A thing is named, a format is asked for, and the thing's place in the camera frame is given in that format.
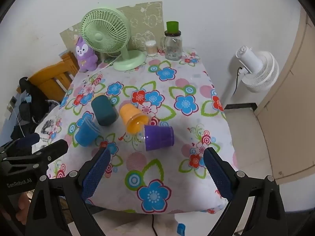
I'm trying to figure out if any green desk fan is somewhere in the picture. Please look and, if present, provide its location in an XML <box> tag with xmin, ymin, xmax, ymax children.
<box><xmin>81</xmin><ymin>7</ymin><xmax>148</xmax><ymax>71</ymax></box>

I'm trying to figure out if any white printed bag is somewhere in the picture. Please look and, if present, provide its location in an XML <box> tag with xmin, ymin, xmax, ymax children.
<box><xmin>35</xmin><ymin>118</ymin><xmax>62</xmax><ymax>146</ymax></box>

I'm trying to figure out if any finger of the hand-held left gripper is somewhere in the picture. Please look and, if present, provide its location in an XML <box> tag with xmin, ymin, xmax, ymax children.
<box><xmin>0</xmin><ymin>132</ymin><xmax>40</xmax><ymax>158</ymax></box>
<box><xmin>2</xmin><ymin>139</ymin><xmax>69</xmax><ymax>177</ymax></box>

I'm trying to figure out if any dark clothes pile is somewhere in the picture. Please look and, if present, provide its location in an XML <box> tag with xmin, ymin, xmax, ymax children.
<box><xmin>10</xmin><ymin>77</ymin><xmax>54</xmax><ymax>140</ymax></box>

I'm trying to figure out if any person's left hand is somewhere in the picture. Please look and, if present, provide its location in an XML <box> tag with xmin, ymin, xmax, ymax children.
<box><xmin>15</xmin><ymin>192</ymin><xmax>33</xmax><ymax>225</ymax></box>

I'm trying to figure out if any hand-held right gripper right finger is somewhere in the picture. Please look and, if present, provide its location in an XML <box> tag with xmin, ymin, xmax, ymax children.
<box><xmin>202</xmin><ymin>147</ymin><xmax>289</xmax><ymax>236</ymax></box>

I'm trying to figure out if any cotton swab container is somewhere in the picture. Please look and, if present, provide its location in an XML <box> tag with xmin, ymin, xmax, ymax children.
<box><xmin>145</xmin><ymin>40</ymin><xmax>158</xmax><ymax>57</ymax></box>

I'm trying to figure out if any white desk fan cable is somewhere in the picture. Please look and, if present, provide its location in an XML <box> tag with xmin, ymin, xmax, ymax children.
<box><xmin>93</xmin><ymin>56</ymin><xmax>121</xmax><ymax>72</ymax></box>

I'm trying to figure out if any purple plush toy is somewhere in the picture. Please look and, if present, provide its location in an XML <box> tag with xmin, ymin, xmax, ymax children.
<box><xmin>74</xmin><ymin>36</ymin><xmax>98</xmax><ymax>73</ymax></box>

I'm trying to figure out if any floral tablecloth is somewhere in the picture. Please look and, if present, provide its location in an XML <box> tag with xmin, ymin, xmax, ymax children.
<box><xmin>47</xmin><ymin>46</ymin><xmax>238</xmax><ymax>214</ymax></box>

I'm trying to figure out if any glass jar mug green lid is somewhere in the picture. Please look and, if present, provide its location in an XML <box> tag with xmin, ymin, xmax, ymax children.
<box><xmin>160</xmin><ymin>21</ymin><xmax>183</xmax><ymax>61</ymax></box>

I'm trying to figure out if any beige patterned board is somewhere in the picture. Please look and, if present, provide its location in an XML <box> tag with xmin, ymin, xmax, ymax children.
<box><xmin>59</xmin><ymin>1</ymin><xmax>163</xmax><ymax>57</ymax></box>

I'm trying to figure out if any blue plastic cup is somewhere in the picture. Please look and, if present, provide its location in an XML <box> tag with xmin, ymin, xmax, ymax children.
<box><xmin>74</xmin><ymin>118</ymin><xmax>101</xmax><ymax>148</ymax></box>

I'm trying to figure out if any wooden chair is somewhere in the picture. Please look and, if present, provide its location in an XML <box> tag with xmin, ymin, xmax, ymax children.
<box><xmin>16</xmin><ymin>53</ymin><xmax>81</xmax><ymax>102</ymax></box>

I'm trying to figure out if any black fan cable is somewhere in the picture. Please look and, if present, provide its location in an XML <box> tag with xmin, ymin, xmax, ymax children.
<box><xmin>232</xmin><ymin>66</ymin><xmax>243</xmax><ymax>95</ymax></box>

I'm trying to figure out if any dark teal plastic cup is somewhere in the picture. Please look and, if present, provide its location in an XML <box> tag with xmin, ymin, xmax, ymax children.
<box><xmin>91</xmin><ymin>95</ymin><xmax>120</xmax><ymax>127</ymax></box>

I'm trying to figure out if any beige door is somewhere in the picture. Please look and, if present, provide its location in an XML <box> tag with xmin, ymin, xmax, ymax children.
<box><xmin>253</xmin><ymin>6</ymin><xmax>315</xmax><ymax>185</ymax></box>

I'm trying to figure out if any orange plastic cup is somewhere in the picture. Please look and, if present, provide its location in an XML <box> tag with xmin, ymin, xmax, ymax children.
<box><xmin>119</xmin><ymin>103</ymin><xmax>152</xmax><ymax>135</ymax></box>

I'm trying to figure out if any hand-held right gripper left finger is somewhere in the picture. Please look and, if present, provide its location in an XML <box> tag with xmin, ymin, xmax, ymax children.
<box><xmin>26</xmin><ymin>147</ymin><xmax>112</xmax><ymax>236</ymax></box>

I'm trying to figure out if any purple plastic cup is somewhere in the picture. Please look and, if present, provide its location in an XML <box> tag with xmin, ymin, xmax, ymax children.
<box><xmin>143</xmin><ymin>125</ymin><xmax>175</xmax><ymax>152</ymax></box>

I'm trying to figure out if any black floor cable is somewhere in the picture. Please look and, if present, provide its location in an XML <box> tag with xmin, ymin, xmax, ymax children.
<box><xmin>150</xmin><ymin>214</ymin><xmax>158</xmax><ymax>236</ymax></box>

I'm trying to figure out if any white standing fan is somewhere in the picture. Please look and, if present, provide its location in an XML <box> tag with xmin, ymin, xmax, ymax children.
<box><xmin>221</xmin><ymin>45</ymin><xmax>280</xmax><ymax>107</ymax></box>

